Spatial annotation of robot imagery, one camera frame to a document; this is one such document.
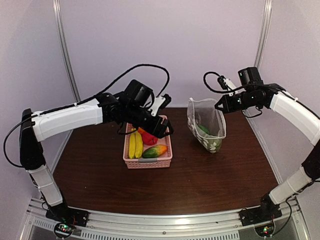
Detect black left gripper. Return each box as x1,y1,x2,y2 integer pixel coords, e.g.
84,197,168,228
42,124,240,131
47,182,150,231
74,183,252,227
124,104,174,139

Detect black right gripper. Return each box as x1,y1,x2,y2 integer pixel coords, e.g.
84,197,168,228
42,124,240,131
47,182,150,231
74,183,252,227
215,88,261,114

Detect red toy apple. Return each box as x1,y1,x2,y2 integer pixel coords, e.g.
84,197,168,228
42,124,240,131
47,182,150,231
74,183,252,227
142,132,158,146

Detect green orange toy mango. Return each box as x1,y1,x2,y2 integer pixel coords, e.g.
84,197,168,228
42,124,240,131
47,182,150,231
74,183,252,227
142,144,168,159

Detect clear dotted zip bag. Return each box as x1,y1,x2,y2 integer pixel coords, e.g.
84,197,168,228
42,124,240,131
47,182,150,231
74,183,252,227
187,97,227,140

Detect green striped toy watermelon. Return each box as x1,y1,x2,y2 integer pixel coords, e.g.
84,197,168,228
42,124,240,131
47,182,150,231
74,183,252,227
196,124,223,153

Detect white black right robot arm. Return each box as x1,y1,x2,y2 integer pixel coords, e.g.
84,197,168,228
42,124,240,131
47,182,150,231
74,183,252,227
215,67,320,221

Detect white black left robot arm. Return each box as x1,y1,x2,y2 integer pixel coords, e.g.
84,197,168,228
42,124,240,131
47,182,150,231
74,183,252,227
19,79,173,222

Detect orange toy fruit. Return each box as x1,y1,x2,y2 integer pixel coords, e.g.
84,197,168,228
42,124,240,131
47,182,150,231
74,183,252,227
137,127,146,135

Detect pink plastic basket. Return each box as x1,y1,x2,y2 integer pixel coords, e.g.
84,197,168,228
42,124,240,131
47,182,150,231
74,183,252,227
123,123,173,169

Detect yellow toy bananas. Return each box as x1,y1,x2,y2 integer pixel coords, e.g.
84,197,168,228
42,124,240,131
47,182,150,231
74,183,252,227
128,131,144,159

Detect right circuit board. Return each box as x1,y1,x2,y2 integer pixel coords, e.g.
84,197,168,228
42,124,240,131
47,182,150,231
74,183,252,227
254,223,275,238

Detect circuit board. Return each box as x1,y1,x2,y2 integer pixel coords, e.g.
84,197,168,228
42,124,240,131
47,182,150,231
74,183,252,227
53,222,75,238
254,223,275,238

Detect left circuit board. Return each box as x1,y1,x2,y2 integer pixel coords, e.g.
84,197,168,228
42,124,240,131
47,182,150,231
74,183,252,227
53,222,75,238

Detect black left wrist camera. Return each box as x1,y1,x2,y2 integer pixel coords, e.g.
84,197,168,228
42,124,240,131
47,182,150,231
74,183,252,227
149,94,172,117

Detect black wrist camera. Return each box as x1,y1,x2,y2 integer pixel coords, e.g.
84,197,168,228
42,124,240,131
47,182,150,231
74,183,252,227
217,75,238,96
149,94,172,117

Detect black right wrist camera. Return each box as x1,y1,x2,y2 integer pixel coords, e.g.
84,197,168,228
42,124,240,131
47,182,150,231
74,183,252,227
217,75,238,96

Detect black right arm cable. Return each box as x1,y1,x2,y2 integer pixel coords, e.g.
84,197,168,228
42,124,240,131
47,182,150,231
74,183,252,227
202,71,235,96

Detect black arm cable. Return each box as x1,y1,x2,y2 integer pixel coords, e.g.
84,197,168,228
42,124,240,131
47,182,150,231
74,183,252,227
202,71,235,96
2,64,170,168

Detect right aluminium frame post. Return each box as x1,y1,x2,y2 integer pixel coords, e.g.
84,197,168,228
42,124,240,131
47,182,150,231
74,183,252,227
254,0,273,69

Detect aluminium frame post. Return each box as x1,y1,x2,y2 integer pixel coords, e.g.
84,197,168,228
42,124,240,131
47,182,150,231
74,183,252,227
52,0,84,111
254,0,273,69

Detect left aluminium frame post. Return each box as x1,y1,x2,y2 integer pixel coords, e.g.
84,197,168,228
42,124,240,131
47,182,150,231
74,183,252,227
52,0,84,111

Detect aluminium front rail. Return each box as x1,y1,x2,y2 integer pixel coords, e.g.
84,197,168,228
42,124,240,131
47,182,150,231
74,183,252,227
18,197,307,240

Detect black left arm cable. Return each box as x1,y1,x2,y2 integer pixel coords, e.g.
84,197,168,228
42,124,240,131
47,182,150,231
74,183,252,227
2,64,170,168

